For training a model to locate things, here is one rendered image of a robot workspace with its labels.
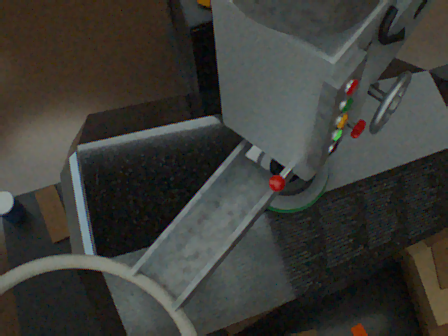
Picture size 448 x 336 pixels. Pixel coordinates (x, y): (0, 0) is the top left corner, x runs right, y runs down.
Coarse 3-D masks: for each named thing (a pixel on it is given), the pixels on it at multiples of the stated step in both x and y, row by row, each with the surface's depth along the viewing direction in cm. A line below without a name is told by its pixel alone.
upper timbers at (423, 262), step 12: (420, 252) 193; (408, 264) 199; (420, 264) 191; (432, 264) 191; (420, 276) 189; (432, 276) 189; (420, 288) 191; (432, 288) 187; (420, 300) 193; (432, 300) 185; (444, 300) 184; (432, 312) 183; (444, 312) 182; (432, 324) 186; (444, 324) 181
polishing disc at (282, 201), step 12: (252, 156) 139; (264, 156) 139; (264, 168) 137; (324, 168) 137; (300, 180) 136; (312, 180) 136; (324, 180) 135; (288, 192) 134; (300, 192) 134; (312, 192) 134; (276, 204) 133; (288, 204) 133; (300, 204) 133
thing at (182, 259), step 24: (240, 144) 115; (240, 168) 118; (216, 192) 116; (240, 192) 116; (264, 192) 115; (192, 216) 114; (216, 216) 114; (240, 216) 113; (168, 240) 110; (192, 240) 112; (216, 240) 111; (144, 264) 106; (168, 264) 110; (192, 264) 109; (216, 264) 107; (168, 288) 107; (192, 288) 103
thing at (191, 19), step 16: (176, 0) 190; (192, 0) 180; (176, 16) 221; (192, 16) 177; (208, 16) 177; (176, 32) 242; (192, 32) 178; (208, 32) 180; (176, 48) 259; (192, 48) 186; (208, 48) 188; (192, 64) 205; (208, 64) 197; (192, 80) 231; (208, 80) 206
